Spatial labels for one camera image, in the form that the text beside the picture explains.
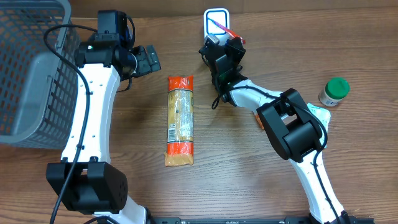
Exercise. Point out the orange tissue packet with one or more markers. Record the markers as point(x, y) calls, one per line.
point(259, 121)

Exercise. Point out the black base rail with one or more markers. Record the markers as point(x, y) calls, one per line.
point(286, 220)

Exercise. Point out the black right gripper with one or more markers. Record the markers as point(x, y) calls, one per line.
point(230, 49)

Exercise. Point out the thin red snack stick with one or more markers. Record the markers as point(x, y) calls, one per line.
point(227, 31)

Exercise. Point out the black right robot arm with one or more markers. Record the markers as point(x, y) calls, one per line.
point(295, 133)

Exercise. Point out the red snack package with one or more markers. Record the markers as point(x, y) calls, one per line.
point(180, 147)

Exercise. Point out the green lidded jar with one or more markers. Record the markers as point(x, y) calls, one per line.
point(334, 91)

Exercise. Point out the grey plastic mesh basket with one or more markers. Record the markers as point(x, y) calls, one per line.
point(38, 90)

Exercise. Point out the teal snack pouch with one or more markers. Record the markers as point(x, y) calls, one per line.
point(322, 114)

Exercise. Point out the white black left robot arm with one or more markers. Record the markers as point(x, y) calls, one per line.
point(84, 179)

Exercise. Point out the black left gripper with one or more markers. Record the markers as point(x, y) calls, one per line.
point(148, 61)

